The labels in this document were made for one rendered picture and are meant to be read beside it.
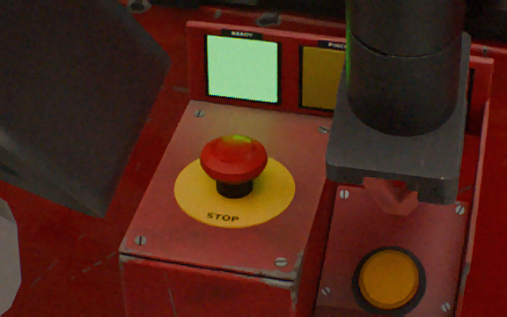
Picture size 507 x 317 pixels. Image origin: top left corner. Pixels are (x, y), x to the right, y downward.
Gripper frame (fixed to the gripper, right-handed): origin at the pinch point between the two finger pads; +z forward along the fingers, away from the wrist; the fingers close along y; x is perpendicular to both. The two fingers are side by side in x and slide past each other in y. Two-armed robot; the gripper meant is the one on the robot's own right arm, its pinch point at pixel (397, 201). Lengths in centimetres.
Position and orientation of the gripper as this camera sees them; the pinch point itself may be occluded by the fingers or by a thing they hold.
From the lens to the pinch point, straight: 64.4
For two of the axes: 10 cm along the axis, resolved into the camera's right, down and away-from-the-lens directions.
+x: -9.8, -1.2, 1.8
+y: 2.1, -7.7, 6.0
